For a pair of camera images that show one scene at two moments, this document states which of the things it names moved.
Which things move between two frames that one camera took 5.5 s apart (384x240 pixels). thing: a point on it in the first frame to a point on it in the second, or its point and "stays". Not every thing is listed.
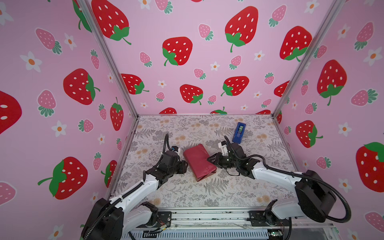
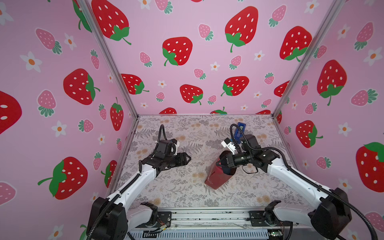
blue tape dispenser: x=239 y=132 stays
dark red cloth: x=201 y=165 to x=217 y=175
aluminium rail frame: x=233 y=223 stays
